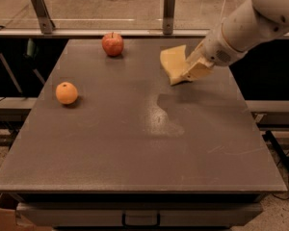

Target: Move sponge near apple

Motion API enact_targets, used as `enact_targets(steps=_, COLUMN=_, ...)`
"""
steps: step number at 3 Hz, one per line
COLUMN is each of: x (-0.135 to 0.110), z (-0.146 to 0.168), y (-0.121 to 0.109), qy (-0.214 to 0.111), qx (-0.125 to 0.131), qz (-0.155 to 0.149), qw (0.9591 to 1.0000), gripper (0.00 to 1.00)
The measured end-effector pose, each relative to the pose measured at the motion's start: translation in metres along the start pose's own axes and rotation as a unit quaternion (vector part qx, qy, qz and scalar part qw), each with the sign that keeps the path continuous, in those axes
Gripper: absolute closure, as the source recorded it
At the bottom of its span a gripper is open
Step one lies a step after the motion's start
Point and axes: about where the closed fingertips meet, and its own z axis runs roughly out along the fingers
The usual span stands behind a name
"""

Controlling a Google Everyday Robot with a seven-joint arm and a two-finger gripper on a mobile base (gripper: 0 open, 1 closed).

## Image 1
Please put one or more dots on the middle metal bracket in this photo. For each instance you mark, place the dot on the middle metal bracket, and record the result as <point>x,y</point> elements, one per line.
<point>168,16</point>

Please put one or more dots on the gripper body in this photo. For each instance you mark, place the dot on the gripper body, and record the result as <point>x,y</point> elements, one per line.
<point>215,51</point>

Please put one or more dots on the metal rail with glass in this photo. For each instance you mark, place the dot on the metal rail with glass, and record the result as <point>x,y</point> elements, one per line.
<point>72,33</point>

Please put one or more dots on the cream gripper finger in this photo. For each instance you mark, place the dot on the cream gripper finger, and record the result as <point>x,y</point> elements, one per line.
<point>192,72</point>
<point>195,57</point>

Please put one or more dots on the cardboard box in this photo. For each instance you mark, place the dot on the cardboard box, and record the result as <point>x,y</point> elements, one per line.
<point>11,220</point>

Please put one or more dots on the yellow wavy sponge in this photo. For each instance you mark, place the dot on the yellow wavy sponge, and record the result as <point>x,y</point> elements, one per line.
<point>173,60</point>

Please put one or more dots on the metal bracket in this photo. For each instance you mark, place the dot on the metal bracket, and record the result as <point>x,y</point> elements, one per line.
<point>168,16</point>
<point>45,23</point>

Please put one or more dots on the left metal bracket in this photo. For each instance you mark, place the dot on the left metal bracket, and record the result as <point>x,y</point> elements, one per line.
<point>45,23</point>

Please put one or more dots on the orange fruit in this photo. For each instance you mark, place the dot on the orange fruit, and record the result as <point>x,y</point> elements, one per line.
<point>66,93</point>

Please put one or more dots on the grey drawer with handle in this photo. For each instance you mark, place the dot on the grey drawer with handle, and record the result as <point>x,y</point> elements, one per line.
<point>139,215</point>

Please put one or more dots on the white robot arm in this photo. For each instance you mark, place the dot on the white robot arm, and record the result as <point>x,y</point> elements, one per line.
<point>254,22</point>

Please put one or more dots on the red apple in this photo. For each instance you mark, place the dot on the red apple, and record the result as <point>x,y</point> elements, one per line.
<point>112,44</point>

